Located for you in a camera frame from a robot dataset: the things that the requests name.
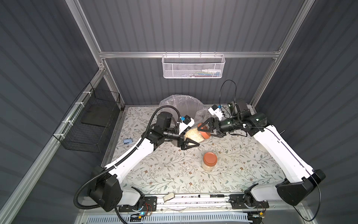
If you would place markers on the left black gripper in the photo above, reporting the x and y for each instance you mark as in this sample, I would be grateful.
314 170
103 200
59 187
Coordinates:
181 137

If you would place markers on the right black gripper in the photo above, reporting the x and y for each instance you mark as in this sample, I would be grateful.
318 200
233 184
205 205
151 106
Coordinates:
216 126

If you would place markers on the oatmeal glass jar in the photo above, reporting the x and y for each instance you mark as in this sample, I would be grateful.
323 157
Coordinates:
208 166
194 135

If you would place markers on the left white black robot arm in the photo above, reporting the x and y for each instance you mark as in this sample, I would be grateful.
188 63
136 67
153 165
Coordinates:
107 191

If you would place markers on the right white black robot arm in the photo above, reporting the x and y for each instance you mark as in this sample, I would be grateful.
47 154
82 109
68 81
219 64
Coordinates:
300 178

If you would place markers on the clear plastic bin liner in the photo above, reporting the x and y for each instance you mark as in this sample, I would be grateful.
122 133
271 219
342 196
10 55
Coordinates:
184 105

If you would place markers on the floral table mat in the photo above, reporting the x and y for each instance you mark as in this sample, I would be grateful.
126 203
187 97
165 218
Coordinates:
241 163

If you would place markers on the markers in white basket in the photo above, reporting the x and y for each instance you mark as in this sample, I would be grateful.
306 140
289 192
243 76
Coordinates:
201 73

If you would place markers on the white tape roll piece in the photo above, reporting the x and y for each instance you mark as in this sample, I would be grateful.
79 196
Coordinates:
168 197

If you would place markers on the small blue object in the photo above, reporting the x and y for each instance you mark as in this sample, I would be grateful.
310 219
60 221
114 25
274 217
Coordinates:
127 141

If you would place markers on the white perforated vent strip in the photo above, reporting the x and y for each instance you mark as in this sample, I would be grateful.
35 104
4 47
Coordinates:
186 218

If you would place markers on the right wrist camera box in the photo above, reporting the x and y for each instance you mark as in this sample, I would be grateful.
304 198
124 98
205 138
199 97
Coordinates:
216 111

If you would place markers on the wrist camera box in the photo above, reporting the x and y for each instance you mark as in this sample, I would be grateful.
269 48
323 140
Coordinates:
185 122
216 111

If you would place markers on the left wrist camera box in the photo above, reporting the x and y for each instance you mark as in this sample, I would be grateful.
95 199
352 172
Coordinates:
185 122

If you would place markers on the white wire mesh basket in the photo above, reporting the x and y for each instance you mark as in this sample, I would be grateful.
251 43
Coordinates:
172 64

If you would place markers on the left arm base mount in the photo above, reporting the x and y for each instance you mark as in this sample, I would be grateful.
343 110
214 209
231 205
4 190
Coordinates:
144 204

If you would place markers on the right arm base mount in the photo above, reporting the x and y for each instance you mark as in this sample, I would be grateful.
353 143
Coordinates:
246 201

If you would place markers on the black wire basket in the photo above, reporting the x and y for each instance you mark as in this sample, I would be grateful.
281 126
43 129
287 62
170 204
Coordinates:
90 127

